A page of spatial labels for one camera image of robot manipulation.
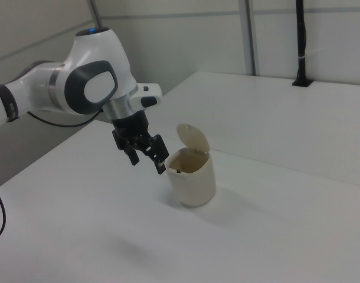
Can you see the wide grey partition post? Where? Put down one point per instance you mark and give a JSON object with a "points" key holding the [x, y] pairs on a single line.
{"points": [[250, 35]]}

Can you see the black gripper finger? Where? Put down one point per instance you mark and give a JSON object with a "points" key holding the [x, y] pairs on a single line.
{"points": [[133, 154], [157, 148]]}

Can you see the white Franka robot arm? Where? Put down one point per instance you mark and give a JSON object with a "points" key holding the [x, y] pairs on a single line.
{"points": [[91, 76]]}

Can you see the small white lidded bin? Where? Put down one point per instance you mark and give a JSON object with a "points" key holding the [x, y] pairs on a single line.
{"points": [[194, 185]]}

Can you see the thin grey partition post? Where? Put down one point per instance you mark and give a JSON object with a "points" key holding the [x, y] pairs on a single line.
{"points": [[94, 13]]}

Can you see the black pole with base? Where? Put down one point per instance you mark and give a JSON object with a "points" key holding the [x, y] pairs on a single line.
{"points": [[301, 35]]}

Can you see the grey horizontal partition rail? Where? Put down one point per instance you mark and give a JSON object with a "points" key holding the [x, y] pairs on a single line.
{"points": [[191, 13]]}

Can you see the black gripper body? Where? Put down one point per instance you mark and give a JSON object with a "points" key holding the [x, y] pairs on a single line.
{"points": [[132, 126]]}

